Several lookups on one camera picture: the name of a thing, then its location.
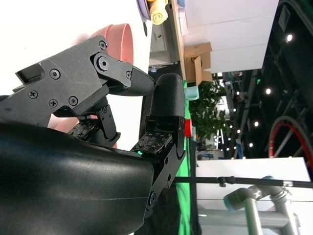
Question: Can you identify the black horizontal pole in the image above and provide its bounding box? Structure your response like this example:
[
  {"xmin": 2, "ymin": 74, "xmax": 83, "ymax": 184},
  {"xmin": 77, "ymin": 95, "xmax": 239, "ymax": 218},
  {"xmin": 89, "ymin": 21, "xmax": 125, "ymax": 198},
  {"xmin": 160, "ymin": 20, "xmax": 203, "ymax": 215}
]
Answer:
[{"xmin": 175, "ymin": 175, "xmax": 313, "ymax": 189}]

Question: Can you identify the pink plastic bowl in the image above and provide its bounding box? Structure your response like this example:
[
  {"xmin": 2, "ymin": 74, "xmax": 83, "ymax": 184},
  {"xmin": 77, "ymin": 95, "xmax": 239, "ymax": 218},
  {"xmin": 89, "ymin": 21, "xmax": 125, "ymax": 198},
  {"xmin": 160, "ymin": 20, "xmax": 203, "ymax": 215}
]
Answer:
[{"xmin": 47, "ymin": 23, "xmax": 134, "ymax": 134}]

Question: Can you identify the green cloth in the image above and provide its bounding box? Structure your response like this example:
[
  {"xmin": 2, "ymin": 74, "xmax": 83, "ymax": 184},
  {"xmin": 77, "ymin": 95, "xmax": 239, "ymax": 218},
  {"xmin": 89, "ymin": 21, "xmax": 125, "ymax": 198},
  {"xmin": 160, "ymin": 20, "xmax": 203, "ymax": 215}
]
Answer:
[{"xmin": 175, "ymin": 80, "xmax": 199, "ymax": 235}]

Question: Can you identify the green leafy plant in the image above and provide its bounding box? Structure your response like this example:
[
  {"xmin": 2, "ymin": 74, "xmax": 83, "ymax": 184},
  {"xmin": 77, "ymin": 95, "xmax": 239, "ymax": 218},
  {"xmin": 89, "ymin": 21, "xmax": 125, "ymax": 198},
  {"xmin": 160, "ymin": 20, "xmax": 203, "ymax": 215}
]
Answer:
[{"xmin": 189, "ymin": 75, "xmax": 232, "ymax": 144}]

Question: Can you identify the red small object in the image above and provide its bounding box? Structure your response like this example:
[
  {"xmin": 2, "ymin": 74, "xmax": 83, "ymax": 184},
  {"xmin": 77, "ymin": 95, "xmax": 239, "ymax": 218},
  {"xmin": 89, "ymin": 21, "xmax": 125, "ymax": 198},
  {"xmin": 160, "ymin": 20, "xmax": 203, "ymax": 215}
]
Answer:
[{"xmin": 185, "ymin": 119, "xmax": 193, "ymax": 138}]

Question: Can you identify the teal cup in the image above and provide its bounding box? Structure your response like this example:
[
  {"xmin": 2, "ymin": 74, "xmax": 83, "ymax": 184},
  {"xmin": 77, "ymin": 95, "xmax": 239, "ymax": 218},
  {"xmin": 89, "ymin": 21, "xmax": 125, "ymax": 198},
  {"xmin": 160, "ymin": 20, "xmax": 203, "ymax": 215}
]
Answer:
[{"xmin": 185, "ymin": 86, "xmax": 199, "ymax": 100}]

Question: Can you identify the brown cardboard box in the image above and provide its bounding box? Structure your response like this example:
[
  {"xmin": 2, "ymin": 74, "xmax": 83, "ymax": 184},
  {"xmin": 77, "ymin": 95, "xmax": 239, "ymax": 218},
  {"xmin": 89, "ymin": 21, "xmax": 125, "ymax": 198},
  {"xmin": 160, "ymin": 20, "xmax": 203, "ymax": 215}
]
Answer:
[{"xmin": 183, "ymin": 42, "xmax": 213, "ymax": 84}]

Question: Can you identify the red hose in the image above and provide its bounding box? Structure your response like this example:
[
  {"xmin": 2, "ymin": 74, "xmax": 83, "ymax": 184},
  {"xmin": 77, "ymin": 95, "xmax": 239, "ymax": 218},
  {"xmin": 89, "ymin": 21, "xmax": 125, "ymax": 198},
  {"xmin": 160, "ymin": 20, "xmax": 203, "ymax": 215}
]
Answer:
[{"xmin": 268, "ymin": 121, "xmax": 313, "ymax": 162}]

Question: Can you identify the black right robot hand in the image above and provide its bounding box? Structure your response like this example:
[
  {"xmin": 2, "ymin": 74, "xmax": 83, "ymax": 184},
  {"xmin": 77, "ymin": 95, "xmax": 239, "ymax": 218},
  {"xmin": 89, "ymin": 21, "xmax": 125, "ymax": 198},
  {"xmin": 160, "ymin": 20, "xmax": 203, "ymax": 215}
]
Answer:
[{"xmin": 0, "ymin": 35, "xmax": 187, "ymax": 235}]

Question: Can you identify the purple plate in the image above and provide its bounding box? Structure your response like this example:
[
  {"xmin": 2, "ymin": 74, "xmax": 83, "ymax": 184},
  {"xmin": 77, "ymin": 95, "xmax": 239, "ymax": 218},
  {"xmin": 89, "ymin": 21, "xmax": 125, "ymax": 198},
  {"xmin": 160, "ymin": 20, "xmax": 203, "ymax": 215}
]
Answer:
[{"xmin": 136, "ymin": 0, "xmax": 150, "ymax": 20}]

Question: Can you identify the grey drawer cabinet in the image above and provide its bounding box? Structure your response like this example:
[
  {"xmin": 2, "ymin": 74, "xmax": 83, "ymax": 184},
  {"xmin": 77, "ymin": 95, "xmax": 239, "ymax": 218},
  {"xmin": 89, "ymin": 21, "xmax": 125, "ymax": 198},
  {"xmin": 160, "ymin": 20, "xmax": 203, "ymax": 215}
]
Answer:
[{"xmin": 149, "ymin": 24, "xmax": 180, "ymax": 67}]

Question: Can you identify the tan wooden board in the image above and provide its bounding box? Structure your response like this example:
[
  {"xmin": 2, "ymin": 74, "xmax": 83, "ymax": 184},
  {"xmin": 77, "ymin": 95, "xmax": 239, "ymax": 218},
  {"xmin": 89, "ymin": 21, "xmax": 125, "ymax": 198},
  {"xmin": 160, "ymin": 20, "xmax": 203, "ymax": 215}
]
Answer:
[{"xmin": 170, "ymin": 0, "xmax": 188, "ymax": 81}]

